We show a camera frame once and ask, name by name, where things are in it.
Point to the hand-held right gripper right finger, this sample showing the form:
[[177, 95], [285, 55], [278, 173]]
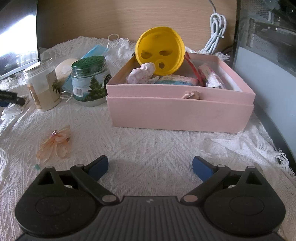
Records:
[[203, 168]]

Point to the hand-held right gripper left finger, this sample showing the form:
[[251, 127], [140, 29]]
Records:
[[99, 166]]

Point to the cream round ball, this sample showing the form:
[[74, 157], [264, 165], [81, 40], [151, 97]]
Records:
[[63, 69]]

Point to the pink cardboard box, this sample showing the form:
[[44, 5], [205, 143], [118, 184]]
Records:
[[180, 111]]

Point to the white knitted cloth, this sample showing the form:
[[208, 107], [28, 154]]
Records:
[[143, 146]]

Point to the black monitor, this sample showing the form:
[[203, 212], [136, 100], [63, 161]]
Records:
[[16, 30]]

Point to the peach ribbon bow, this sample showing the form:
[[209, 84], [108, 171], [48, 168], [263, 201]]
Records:
[[56, 143]]

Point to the small beige bow knob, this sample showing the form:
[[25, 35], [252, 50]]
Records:
[[191, 95]]

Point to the glass panel computer case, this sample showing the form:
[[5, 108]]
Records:
[[268, 58]]

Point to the green lidded glass jar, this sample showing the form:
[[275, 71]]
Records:
[[90, 81]]

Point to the pink white packet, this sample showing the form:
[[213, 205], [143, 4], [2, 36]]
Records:
[[211, 77]]

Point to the small teal bead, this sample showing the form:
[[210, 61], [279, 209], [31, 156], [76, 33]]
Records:
[[37, 166]]

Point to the yellow plastic lid with holes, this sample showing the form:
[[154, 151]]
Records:
[[159, 44]]

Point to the clear plastic jar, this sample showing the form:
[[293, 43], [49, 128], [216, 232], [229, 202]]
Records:
[[42, 85]]

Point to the blue white tissue packet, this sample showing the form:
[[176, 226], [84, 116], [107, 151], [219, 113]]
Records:
[[178, 80]]

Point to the blue face mask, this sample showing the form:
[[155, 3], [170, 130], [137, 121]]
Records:
[[94, 52]]

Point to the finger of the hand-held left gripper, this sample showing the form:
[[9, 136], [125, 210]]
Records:
[[13, 97]]

